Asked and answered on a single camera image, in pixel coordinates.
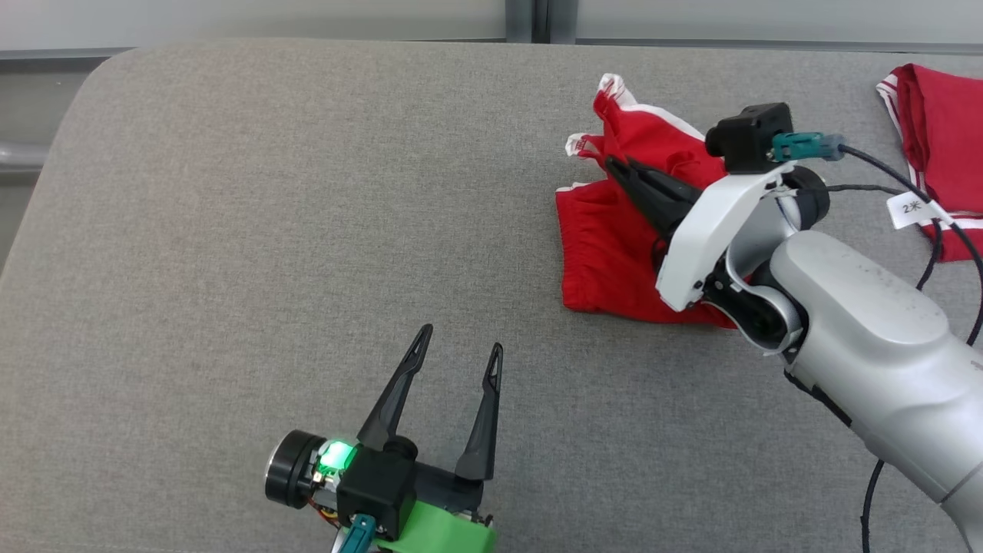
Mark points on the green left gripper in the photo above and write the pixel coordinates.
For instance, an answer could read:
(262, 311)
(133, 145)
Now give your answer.
(445, 530)

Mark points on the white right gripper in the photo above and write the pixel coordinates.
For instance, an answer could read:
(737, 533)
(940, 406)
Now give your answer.
(714, 223)

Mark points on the red mesh shorts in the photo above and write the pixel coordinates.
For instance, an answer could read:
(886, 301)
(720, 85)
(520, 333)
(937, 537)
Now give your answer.
(607, 261)

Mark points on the red white basketball jersey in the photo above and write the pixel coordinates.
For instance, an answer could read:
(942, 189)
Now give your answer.
(948, 123)

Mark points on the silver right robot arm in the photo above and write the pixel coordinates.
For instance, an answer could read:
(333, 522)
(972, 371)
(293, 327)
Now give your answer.
(868, 330)

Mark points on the grey metal tube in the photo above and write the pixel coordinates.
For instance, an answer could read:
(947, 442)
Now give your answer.
(19, 157)

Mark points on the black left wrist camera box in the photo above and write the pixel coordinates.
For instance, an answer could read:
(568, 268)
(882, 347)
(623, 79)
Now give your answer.
(380, 484)

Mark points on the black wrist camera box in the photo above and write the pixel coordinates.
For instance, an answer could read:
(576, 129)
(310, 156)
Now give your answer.
(749, 134)
(380, 484)

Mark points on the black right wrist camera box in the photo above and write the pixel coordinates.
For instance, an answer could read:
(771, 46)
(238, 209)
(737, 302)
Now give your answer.
(749, 134)

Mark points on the teal left camera connector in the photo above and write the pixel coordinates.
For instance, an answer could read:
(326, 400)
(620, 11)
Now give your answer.
(362, 534)

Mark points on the teal camera connector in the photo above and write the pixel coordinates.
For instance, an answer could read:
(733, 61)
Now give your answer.
(362, 534)
(806, 146)

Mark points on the teal right camera connector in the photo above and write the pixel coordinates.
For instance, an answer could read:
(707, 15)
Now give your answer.
(806, 146)

